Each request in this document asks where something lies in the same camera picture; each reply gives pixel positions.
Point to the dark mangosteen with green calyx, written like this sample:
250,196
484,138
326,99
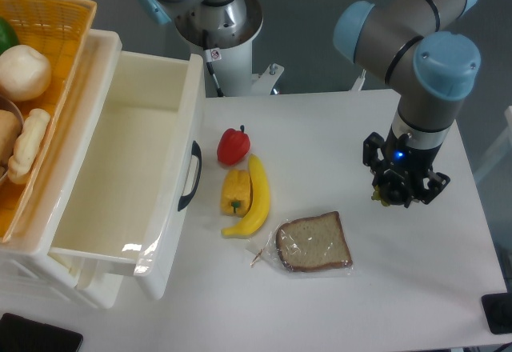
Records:
382,194

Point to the white drawer cabinet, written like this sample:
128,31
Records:
29,267

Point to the round white bun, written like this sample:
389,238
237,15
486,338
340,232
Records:
25,73

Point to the brown bread in bowl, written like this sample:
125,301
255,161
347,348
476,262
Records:
10,130

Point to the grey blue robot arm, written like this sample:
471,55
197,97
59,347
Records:
407,45

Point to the black device right edge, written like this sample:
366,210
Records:
497,309

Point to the yellow banana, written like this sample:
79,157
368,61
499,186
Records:
260,206

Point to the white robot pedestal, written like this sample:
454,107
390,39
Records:
228,60

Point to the black device bottom left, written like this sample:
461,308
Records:
22,334

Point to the open upper white drawer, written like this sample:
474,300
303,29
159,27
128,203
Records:
141,170

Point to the red bell pepper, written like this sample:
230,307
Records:
233,146

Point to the pale knobby bread roll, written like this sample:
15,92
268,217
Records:
27,145

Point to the yellow bell pepper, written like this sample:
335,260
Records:
236,192

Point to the green vegetable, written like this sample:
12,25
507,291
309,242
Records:
8,36

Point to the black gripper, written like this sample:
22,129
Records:
409,171

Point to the bread slice in plastic bag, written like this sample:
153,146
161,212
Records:
309,247

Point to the yellow woven basket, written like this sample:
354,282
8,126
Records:
58,30

